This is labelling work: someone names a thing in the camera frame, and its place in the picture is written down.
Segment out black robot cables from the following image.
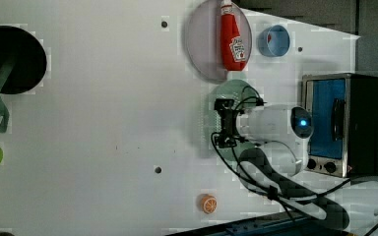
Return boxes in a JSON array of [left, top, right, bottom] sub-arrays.
[[210, 86, 378, 236]]

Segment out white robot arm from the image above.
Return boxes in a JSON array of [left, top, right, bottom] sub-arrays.
[[211, 96, 350, 230]]

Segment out light blue bowl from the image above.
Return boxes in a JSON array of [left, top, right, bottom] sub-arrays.
[[258, 25, 290, 57]]

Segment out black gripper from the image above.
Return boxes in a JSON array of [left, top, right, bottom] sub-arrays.
[[214, 98, 242, 148]]

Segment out grey round plate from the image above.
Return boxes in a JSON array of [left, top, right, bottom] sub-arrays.
[[185, 0, 247, 83]]

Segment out red plush ketchup bottle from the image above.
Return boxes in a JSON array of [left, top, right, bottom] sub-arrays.
[[220, 0, 246, 71]]

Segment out mint green oval strainer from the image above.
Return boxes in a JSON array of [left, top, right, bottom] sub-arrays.
[[204, 80, 260, 161]]

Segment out orange slice toy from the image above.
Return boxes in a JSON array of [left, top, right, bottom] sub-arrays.
[[200, 195, 218, 214]]

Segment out black toaster oven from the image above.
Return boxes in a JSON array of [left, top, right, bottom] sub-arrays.
[[301, 73, 378, 178]]

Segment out black round pan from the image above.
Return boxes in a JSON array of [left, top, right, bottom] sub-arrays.
[[0, 26, 47, 94]]

